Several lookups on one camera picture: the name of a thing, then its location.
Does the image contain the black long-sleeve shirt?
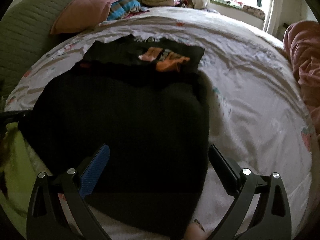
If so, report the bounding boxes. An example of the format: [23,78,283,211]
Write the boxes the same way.
[18,35,209,239]

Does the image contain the clothes on window sill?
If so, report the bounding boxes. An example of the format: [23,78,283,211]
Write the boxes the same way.
[211,0,266,20]

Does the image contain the person's right hand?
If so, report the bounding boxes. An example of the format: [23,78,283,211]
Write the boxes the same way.
[183,219,207,240]

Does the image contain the green quilted headboard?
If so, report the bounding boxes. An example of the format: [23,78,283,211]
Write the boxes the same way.
[1,0,74,98]

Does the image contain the white strawberry print bedspread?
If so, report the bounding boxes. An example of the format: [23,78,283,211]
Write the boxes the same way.
[5,7,319,236]

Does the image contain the pink quilted pillow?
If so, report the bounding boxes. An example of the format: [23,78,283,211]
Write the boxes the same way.
[50,0,118,35]

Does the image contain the blue striped folded blanket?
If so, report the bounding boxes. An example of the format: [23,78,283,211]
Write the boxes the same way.
[106,0,141,21]

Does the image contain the pink crumpled blanket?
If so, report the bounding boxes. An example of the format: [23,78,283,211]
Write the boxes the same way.
[283,21,319,136]

